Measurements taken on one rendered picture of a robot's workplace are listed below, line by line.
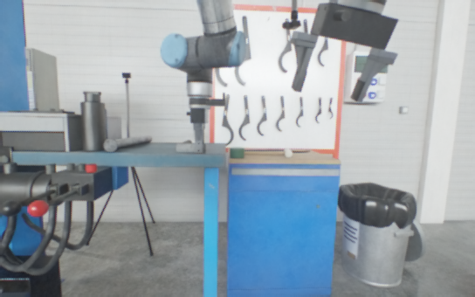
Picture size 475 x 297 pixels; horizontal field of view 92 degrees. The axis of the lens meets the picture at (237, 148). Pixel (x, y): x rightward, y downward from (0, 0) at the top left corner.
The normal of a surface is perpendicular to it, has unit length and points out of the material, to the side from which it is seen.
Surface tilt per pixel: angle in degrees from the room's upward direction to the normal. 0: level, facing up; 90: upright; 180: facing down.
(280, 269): 90
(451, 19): 90
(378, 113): 90
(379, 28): 114
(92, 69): 90
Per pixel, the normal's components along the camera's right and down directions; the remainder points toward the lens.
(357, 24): 0.08, 0.51
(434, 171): 0.05, 0.11
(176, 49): -0.38, 0.10
